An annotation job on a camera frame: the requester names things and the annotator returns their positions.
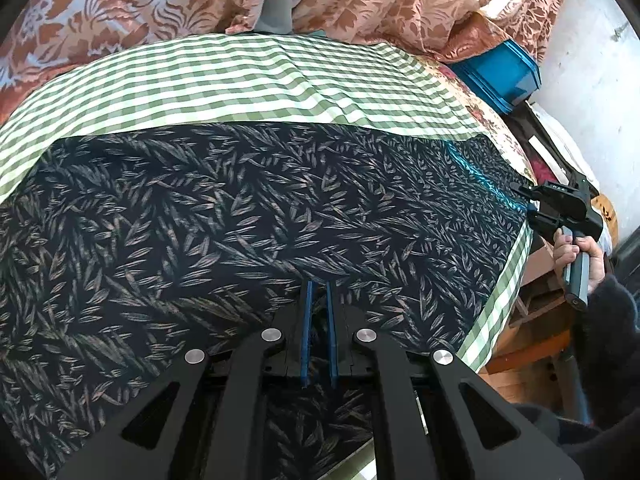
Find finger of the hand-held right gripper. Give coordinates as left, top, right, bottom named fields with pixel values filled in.
left=525, top=209, right=564, bottom=242
left=510, top=182, right=547, bottom=207

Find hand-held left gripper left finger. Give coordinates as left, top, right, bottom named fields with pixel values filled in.
left=57, top=280, right=317, bottom=480

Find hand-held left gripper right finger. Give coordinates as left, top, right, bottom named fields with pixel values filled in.
left=325, top=280, right=583, bottom=480

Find dark leaf print pants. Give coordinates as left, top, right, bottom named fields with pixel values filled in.
left=0, top=121, right=531, bottom=480

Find person's right forearm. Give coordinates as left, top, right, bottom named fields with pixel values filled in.
left=570, top=274, right=640, bottom=433

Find person's right hand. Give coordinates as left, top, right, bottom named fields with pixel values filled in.
left=552, top=227, right=607, bottom=296

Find floral quilt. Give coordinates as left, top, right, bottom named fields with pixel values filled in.
left=440, top=62, right=533, bottom=181

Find blue plastic crate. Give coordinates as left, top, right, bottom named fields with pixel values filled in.
left=450, top=42, right=543, bottom=113

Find green checked bed sheet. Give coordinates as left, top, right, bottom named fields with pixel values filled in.
left=0, top=32, right=533, bottom=480

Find pink brown floral curtain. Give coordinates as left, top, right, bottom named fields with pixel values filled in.
left=0, top=0, right=578, bottom=126

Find wooden furniture frame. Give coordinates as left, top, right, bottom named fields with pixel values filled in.
left=484, top=237, right=581, bottom=411

